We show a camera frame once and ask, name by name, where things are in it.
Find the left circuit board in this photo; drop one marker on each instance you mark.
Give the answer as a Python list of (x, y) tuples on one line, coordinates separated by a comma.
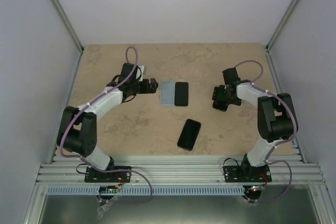
[(111, 189)]

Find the right frame post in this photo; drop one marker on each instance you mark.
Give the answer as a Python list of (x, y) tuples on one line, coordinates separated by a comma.
[(285, 18)]

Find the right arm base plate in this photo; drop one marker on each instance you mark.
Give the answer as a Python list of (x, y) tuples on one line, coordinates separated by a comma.
[(244, 172)]

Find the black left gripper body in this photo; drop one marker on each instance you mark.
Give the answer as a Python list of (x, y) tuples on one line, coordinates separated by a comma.
[(145, 89)]

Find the clear plastic bag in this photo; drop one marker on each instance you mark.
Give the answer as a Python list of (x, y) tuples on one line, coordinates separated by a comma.
[(102, 209)]

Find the aluminium rail beam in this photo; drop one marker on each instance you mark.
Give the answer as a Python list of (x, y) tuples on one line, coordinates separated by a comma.
[(182, 169)]

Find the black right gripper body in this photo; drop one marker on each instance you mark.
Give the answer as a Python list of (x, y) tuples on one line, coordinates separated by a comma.
[(218, 92)]

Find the right circuit board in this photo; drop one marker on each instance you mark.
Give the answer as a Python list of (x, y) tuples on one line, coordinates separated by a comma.
[(254, 188)]

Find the phone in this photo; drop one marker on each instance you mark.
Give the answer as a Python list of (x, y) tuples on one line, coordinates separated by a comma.
[(220, 105), (189, 135)]

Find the phone in purple-edged case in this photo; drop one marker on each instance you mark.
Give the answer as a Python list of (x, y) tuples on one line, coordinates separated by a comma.
[(189, 135)]

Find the slotted cable duct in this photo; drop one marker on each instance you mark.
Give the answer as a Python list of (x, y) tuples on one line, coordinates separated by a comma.
[(133, 190)]

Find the light blue phone case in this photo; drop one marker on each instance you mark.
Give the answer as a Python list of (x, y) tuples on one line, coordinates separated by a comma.
[(167, 93)]

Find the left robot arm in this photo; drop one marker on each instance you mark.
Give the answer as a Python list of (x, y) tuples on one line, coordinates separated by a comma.
[(77, 135)]

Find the frame post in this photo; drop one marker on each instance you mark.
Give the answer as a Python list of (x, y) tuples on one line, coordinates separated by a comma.
[(285, 18), (66, 22)]

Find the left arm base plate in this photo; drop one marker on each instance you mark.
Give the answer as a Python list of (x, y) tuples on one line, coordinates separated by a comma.
[(94, 176)]

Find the circuit board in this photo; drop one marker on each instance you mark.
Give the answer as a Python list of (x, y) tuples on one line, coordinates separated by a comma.
[(111, 189), (254, 188)]

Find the left frame post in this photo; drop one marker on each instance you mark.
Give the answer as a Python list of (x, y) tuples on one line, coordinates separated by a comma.
[(66, 22)]

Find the black smartphone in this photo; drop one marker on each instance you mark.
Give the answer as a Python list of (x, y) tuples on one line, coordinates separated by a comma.
[(181, 94)]

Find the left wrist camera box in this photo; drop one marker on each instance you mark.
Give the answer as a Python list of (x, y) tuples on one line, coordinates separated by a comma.
[(141, 70)]

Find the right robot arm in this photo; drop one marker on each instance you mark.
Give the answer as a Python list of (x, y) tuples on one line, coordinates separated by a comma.
[(276, 119)]

